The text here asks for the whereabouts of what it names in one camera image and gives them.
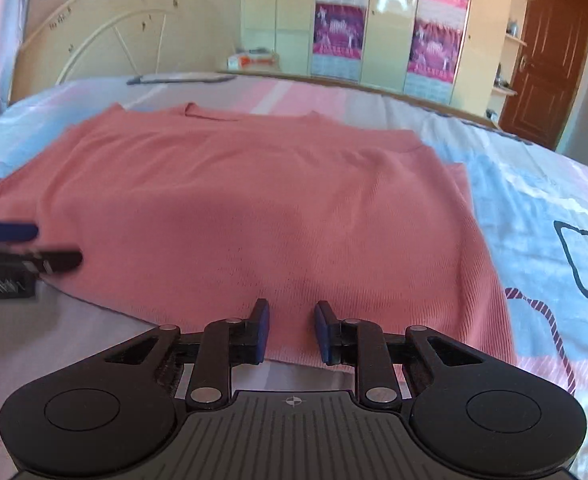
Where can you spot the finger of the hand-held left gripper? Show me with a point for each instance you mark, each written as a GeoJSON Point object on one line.
{"type": "Point", "coordinates": [9, 231]}
{"type": "Point", "coordinates": [59, 260]}

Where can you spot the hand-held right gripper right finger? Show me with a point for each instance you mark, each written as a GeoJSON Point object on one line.
{"type": "Point", "coordinates": [324, 332]}

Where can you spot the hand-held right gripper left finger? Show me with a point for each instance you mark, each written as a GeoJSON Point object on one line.
{"type": "Point", "coordinates": [260, 330]}

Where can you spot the pink sweater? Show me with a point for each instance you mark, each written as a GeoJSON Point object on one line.
{"type": "Point", "coordinates": [274, 200]}

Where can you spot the cream round headboard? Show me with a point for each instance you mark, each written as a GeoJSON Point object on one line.
{"type": "Point", "coordinates": [99, 25]}

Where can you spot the patterned pink blue bedsheet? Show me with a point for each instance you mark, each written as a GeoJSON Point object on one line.
{"type": "Point", "coordinates": [549, 200]}

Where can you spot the orange white box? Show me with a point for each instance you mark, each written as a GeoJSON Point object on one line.
{"type": "Point", "coordinates": [236, 62]}

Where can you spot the stack of books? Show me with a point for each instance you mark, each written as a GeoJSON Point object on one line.
{"type": "Point", "coordinates": [263, 60]}

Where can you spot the cream wardrobe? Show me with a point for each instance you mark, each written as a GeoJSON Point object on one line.
{"type": "Point", "coordinates": [284, 10]}

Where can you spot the cream corner shelf unit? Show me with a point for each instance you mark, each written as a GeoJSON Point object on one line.
{"type": "Point", "coordinates": [516, 40]}

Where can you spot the brown wooden door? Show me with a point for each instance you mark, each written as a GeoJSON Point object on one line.
{"type": "Point", "coordinates": [549, 60]}

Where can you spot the small bottle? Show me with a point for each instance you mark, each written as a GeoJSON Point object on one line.
{"type": "Point", "coordinates": [512, 26]}

